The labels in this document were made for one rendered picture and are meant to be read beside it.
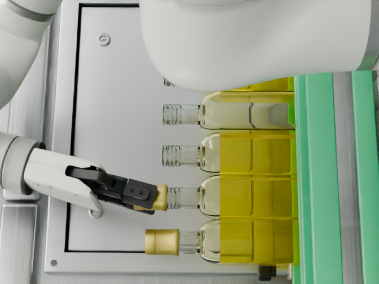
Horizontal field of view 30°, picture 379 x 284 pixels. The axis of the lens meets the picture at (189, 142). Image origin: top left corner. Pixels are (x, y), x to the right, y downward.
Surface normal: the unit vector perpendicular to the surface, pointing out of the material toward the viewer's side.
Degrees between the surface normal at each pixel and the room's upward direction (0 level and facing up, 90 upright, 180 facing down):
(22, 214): 90
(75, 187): 87
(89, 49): 90
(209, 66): 86
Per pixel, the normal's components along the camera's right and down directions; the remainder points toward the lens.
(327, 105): 0.00, -0.28
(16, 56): -0.12, 0.58
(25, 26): 0.36, 0.66
